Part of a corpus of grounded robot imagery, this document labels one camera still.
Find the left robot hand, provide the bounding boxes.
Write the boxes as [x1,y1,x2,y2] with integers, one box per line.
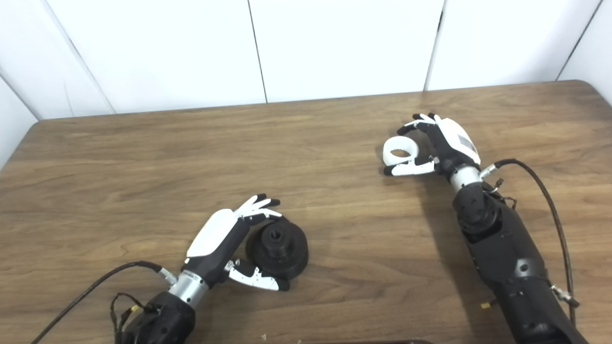
[182,193,290,292]

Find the white ring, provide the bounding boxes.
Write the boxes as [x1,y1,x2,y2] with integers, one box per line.
[382,136,420,168]

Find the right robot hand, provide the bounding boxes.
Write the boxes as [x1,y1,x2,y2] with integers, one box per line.
[383,113,481,180]

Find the round black part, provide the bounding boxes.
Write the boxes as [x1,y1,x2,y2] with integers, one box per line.
[245,216,309,280]

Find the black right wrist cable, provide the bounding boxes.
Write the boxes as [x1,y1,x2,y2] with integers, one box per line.
[480,159,580,326]

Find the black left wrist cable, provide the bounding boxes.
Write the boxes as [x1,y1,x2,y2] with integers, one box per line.
[30,261,178,344]

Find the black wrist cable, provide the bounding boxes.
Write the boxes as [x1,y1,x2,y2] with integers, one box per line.
[30,261,178,344]
[480,159,580,326]

